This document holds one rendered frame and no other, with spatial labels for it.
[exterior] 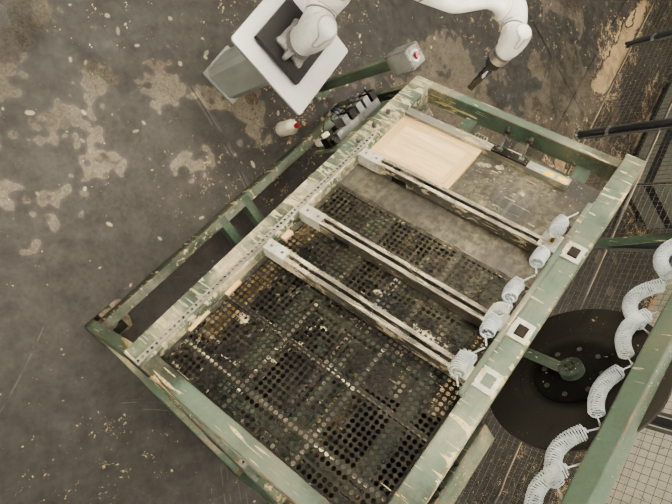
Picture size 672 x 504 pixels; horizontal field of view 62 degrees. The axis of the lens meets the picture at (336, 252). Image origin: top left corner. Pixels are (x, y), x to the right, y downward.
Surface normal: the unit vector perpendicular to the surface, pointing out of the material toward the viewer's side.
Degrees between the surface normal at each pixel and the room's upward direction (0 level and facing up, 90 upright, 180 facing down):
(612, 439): 90
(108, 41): 0
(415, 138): 54
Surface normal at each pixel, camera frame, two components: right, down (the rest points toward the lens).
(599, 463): -0.51, -0.75
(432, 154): -0.07, -0.58
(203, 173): 0.59, 0.05
